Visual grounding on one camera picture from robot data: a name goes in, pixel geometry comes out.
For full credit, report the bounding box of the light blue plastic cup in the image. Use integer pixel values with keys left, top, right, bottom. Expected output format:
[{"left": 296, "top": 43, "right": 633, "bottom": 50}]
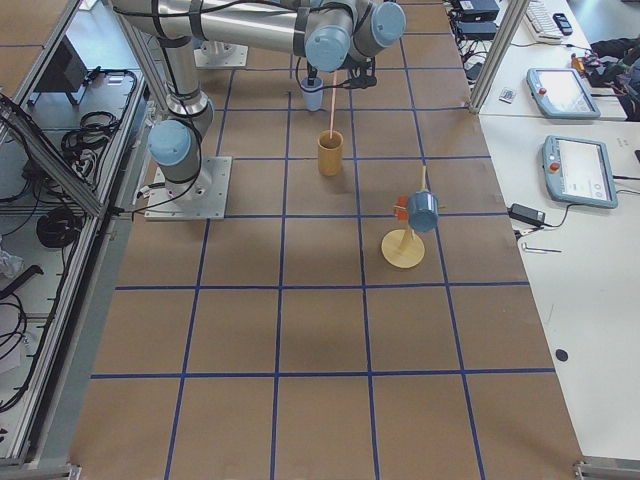
[{"left": 300, "top": 77, "right": 324, "bottom": 112}]

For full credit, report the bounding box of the orange cup on stand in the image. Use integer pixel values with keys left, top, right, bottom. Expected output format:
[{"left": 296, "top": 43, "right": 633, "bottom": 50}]
[{"left": 393, "top": 195, "right": 409, "bottom": 223}]

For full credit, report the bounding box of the wooden mug tree stand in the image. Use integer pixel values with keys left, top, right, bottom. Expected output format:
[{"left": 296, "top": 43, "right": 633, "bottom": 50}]
[{"left": 381, "top": 165, "right": 432, "bottom": 269}]

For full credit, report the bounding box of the blue mug on stand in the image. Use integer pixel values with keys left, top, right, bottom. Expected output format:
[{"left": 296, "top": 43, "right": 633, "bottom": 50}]
[{"left": 406, "top": 190, "right": 439, "bottom": 233}]

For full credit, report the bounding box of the pink chopstick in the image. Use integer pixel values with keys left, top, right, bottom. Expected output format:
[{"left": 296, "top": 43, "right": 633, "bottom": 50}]
[{"left": 329, "top": 70, "right": 338, "bottom": 139}]

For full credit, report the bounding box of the bamboo chopstick holder cup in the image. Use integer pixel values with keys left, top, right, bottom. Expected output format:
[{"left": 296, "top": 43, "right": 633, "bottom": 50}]
[{"left": 317, "top": 130, "right": 344, "bottom": 177}]

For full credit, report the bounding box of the teach pendant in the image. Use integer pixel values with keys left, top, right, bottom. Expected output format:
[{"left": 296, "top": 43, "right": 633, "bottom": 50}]
[
  {"left": 526, "top": 68, "right": 601, "bottom": 120},
  {"left": 541, "top": 135, "right": 618, "bottom": 209}
]

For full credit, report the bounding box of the near teach pendant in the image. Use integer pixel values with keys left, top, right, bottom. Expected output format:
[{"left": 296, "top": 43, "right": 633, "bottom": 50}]
[{"left": 541, "top": 135, "right": 618, "bottom": 209}]

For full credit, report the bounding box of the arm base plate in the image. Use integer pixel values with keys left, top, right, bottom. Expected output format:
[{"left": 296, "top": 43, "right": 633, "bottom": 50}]
[
  {"left": 194, "top": 41, "right": 248, "bottom": 70},
  {"left": 144, "top": 156, "right": 232, "bottom": 221}
]

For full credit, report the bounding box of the black power adapter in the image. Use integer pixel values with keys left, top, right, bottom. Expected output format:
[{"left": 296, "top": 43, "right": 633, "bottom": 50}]
[{"left": 508, "top": 203, "right": 546, "bottom": 227}]

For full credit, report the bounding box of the far teach pendant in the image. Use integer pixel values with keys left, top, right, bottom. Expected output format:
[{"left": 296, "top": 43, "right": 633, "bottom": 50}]
[{"left": 526, "top": 68, "right": 601, "bottom": 120}]

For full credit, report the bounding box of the aluminium frame post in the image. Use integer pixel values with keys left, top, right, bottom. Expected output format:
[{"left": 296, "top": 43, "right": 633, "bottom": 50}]
[{"left": 468, "top": 0, "right": 529, "bottom": 114}]

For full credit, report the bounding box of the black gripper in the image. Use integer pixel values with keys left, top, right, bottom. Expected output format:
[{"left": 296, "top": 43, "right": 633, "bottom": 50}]
[
  {"left": 344, "top": 57, "right": 377, "bottom": 90},
  {"left": 305, "top": 64, "right": 321, "bottom": 89}
]

